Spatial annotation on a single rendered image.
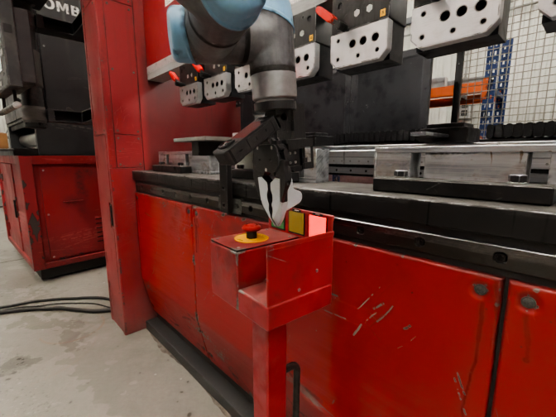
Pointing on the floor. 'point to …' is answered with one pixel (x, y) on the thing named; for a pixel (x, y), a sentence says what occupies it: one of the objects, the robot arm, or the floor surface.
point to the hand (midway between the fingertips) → (273, 219)
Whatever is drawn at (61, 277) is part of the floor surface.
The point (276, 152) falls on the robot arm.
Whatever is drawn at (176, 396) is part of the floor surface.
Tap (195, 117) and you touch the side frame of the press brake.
